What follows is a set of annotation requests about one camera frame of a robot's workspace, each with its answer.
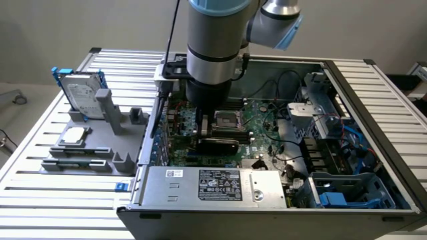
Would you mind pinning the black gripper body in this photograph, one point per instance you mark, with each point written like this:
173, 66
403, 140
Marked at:
208, 93

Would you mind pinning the black graphics card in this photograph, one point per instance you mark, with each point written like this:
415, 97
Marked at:
217, 147

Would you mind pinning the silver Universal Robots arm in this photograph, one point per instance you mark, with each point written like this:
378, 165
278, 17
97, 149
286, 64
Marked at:
213, 37

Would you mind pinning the CPU socket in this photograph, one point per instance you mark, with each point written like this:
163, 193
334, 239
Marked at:
227, 118

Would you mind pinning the black RAM slots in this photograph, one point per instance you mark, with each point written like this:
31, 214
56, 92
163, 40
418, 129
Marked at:
244, 137
235, 103

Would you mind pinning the green motherboard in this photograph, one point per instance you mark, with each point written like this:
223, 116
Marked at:
260, 130

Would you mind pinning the coin cell battery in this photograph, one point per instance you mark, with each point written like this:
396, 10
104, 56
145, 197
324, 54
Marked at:
263, 109

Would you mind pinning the silver chipset heatsink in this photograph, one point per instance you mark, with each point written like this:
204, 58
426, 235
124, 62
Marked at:
251, 163

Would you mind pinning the silver power supply unit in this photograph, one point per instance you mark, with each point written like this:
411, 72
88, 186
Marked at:
213, 187

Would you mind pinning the grey parts rack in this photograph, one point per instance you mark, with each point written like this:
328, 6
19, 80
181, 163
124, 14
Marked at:
103, 147

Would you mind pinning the silver metal drive cage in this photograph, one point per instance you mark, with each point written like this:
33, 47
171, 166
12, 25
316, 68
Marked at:
315, 107

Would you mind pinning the blue case clip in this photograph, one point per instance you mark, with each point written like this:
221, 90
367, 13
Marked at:
120, 187

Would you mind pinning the black table corner cap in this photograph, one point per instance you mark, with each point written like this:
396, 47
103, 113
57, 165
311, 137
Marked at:
368, 62
96, 49

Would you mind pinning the silver CPU chip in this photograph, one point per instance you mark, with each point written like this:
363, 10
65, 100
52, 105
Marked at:
75, 136

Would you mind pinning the green RAM stick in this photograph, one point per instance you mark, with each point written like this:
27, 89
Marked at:
71, 164

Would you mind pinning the blue disk bay latch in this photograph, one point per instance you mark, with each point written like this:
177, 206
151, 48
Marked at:
334, 200

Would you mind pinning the grey disk bay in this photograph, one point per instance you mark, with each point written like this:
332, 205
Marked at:
354, 187

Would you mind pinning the open black PC case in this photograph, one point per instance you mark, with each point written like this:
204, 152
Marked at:
376, 140

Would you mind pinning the chair caster wheel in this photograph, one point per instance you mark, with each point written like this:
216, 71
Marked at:
19, 99

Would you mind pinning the background equipment box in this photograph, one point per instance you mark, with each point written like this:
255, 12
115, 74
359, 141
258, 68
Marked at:
411, 80

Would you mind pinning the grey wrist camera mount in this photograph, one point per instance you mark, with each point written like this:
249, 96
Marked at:
171, 71

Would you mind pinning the hard disk with blue bracket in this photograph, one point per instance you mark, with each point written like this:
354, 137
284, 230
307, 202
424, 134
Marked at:
81, 92

